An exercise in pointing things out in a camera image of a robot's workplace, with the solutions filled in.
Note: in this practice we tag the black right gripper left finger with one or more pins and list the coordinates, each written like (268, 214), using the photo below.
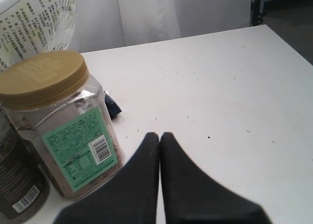
(130, 197)

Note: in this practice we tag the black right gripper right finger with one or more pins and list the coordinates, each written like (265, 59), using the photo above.
(190, 196)

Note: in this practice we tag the yellow white snack bag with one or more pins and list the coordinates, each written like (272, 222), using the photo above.
(31, 27)

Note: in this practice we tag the dark blue wrapper piece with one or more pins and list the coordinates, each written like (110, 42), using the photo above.
(113, 108)

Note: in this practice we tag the dark jar with silver lid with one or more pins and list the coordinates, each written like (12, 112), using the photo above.
(23, 187)

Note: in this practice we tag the clear jar with gold lid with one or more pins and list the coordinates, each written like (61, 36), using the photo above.
(58, 108)

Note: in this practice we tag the black metal stand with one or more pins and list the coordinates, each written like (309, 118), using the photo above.
(258, 6)

